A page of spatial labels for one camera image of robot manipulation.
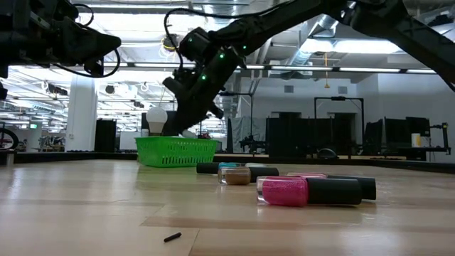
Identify light pink nail polish bottle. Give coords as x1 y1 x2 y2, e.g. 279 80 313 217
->
286 172 378 201

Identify long white strip light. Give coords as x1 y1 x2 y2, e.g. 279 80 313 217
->
106 62 437 75

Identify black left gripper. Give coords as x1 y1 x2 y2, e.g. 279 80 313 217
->
48 0 122 67

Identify magenta glitter nail polish bottle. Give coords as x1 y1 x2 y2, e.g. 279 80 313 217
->
255 176 363 208

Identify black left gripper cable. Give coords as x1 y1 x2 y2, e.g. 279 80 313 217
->
52 48 122 79

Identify grey tarp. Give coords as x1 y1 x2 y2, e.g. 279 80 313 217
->
232 116 267 154

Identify green plastic basket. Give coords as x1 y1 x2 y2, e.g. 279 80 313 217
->
134 137 220 169

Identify white square pillar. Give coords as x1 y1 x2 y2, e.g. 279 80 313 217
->
65 76 99 153

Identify white light bulb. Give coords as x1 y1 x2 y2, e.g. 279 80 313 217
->
145 105 168 138

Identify black partition panels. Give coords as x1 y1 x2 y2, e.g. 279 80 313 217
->
265 112 356 159

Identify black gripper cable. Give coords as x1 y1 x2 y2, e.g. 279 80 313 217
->
163 6 296 72
52 48 122 79

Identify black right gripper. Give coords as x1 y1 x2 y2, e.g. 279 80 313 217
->
170 48 246 138

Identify row of black monitors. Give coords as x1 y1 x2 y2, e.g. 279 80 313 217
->
364 117 431 150

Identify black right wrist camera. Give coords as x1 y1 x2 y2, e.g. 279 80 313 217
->
162 69 188 97

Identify black dome object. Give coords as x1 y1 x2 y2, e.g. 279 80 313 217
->
316 148 339 161

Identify tall black cabinet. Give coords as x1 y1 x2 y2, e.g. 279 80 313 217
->
94 119 117 154

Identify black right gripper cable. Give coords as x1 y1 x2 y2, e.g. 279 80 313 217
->
163 6 296 72

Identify brown nail polish bottle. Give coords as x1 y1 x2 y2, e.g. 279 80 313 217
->
218 166 280 186

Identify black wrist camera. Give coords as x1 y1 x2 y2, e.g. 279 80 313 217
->
162 69 188 97
83 57 105 77

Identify black metal station frame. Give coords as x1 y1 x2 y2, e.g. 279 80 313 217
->
314 96 365 157
199 92 254 154

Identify black ceiling camera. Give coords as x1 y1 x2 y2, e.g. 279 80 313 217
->
160 33 182 53

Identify teal nail polish bottle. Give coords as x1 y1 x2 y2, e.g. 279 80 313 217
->
196 161 247 176

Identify yellow hanging cord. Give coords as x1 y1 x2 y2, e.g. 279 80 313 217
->
323 53 331 90

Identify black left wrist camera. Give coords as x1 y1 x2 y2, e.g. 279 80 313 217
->
83 57 105 77

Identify black metal table frame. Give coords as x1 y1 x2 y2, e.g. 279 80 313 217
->
0 151 455 175

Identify wide silver ventilation duct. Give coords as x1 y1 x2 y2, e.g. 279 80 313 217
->
213 67 246 118

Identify black metal stand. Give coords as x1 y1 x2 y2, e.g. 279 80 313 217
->
428 122 451 156

